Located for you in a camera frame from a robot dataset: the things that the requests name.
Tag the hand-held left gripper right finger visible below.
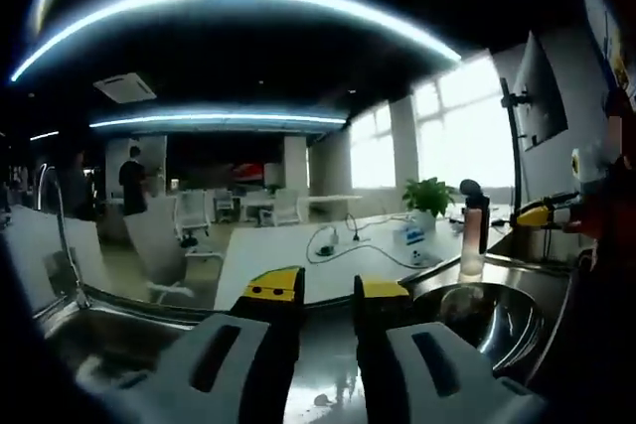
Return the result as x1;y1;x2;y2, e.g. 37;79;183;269
352;274;548;424

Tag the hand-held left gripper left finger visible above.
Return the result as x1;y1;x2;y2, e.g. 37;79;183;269
118;265;307;424

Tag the stainless steel sink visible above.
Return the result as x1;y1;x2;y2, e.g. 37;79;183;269
32;294;220;398

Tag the stainless steel bowl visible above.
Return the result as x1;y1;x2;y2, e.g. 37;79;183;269
411;282;546;381

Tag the clear black-capped water bottle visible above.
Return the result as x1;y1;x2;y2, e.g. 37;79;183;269
459;178;493;283

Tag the chrome sink faucet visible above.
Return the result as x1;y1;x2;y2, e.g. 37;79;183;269
37;161;93;310

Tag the mounted flat monitor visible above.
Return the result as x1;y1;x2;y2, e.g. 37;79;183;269
511;30;570;153

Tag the green potted plant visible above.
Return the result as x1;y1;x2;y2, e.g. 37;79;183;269
400;177;457;234

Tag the large white mesh chair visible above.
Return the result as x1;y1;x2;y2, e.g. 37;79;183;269
123;195;226;304

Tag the blue white box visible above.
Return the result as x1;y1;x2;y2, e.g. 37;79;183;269
395;224;426;248

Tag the long white table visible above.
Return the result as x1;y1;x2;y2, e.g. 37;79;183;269
213;210;513;312

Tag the person's dark clothing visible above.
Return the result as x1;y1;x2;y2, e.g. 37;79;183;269
526;242;636;424

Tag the white office chair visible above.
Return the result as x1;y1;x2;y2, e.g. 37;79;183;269
176;190;213;247
270;189;302;227
213;189;236;222

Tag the white low partition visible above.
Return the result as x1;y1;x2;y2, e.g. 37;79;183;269
0;205;108;317

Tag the short ceiling light strip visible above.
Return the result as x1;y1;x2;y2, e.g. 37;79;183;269
88;112;348;130

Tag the ceiling air conditioner unit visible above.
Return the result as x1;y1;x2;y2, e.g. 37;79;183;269
92;73;157;104

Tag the black table cable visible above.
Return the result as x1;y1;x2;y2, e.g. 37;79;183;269
304;212;416;269

